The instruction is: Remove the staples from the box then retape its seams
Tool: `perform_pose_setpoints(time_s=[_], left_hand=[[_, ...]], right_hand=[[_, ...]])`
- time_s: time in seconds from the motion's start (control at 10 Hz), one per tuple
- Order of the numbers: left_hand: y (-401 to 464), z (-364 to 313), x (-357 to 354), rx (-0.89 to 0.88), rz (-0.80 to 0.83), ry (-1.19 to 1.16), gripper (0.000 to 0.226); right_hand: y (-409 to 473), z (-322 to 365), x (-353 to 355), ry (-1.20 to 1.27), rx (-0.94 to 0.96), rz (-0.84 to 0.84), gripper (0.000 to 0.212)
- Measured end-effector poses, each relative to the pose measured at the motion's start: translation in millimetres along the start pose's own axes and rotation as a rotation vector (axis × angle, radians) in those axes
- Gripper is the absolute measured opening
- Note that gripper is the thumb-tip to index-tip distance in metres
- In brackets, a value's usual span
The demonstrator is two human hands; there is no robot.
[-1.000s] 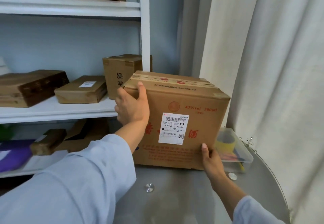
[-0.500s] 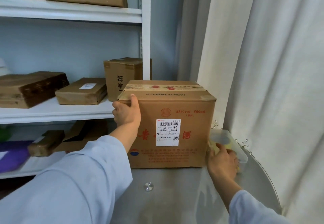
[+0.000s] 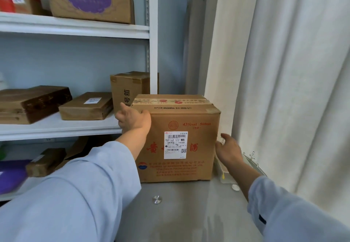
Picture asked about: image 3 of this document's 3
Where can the person's right hand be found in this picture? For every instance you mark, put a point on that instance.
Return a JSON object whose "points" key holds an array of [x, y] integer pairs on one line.
{"points": [[229, 150]]}

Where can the person's left hand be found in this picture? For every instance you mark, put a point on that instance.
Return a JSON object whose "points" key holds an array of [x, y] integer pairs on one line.
{"points": [[134, 120]]}

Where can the brown cardboard box red print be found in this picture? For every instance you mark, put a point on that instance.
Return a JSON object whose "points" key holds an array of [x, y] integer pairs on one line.
{"points": [[191, 140]]}

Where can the person's left forearm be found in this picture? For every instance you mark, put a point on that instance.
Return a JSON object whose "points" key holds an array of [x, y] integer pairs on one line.
{"points": [[76, 195]]}

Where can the person's right forearm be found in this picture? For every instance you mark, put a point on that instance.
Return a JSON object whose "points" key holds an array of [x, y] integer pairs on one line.
{"points": [[295, 209]]}

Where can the upright small cardboard box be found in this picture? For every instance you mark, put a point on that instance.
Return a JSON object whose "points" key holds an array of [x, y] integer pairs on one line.
{"points": [[125, 83]]}

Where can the flat brown box white label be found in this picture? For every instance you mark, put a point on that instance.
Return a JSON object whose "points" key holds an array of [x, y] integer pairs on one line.
{"points": [[79, 110]]}

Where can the open cardboard box red print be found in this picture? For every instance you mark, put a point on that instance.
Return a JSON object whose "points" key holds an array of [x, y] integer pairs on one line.
{"points": [[76, 148]]}

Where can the small taped brown parcel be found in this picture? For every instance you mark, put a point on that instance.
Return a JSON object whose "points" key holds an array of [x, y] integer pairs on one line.
{"points": [[43, 163]]}

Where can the dark brown flat box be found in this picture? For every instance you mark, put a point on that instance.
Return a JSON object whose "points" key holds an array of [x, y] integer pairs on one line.
{"points": [[30, 103]]}

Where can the box with purple logo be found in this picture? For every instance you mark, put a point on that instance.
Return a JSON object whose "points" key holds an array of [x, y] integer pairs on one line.
{"points": [[120, 9]]}

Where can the clear plastic container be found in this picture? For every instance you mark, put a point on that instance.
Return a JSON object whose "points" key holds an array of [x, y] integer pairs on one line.
{"points": [[222, 174]]}

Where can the white curtain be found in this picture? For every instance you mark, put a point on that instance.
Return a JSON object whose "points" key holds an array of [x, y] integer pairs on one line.
{"points": [[300, 72]]}

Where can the white metal shelf unit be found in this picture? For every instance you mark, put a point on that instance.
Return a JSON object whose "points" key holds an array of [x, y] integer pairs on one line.
{"points": [[76, 28]]}

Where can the silver table mount disc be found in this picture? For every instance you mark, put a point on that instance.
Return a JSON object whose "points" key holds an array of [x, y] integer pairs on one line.
{"points": [[235, 187], [157, 199]]}

